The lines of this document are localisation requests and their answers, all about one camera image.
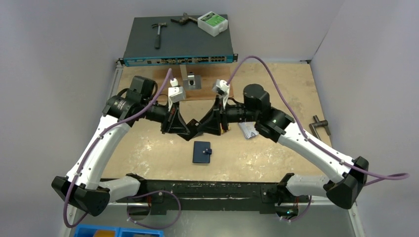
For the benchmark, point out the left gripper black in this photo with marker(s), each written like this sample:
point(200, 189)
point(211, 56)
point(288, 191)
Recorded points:
point(177, 126)

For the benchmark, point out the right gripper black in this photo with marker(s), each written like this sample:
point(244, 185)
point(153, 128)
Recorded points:
point(222, 118)

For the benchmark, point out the blue leather card holder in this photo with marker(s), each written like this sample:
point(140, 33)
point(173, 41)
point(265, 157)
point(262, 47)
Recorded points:
point(201, 152)

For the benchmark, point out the black credit card stack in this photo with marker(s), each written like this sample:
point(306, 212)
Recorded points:
point(193, 124)

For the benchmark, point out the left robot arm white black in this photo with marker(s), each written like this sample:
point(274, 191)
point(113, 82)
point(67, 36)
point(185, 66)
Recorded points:
point(120, 113)

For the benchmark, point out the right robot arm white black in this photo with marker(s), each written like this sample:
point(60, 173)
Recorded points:
point(344, 176)

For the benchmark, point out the brown wooden board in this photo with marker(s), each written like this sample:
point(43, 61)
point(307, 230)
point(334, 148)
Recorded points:
point(209, 74)

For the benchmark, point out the small black hammer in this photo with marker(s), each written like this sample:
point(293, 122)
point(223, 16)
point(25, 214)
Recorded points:
point(157, 43)

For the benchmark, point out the white green electrical box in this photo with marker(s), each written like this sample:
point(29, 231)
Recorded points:
point(212, 23)

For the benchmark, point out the dark metal tool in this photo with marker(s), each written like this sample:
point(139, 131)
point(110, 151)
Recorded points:
point(184, 19)

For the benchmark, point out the blue plastic bin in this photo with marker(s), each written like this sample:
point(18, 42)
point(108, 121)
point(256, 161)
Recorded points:
point(84, 230)

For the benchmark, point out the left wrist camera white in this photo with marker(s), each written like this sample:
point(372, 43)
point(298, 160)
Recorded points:
point(176, 93)

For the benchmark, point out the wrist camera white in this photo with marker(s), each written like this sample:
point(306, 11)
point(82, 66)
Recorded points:
point(222, 89)
point(176, 93)

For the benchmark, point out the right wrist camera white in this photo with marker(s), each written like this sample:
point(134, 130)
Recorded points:
point(222, 89)

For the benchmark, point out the metal stand bracket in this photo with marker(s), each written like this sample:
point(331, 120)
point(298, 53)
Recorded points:
point(190, 80)

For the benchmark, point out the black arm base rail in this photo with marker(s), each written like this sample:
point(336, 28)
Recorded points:
point(164, 195)

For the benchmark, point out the blue network switch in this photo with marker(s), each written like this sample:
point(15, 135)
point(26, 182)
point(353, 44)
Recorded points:
point(180, 45)

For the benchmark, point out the metal door handle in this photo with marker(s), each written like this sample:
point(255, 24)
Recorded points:
point(318, 124)

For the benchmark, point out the aluminium frame rail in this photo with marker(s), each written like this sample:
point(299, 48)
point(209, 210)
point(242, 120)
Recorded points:
point(94, 201)

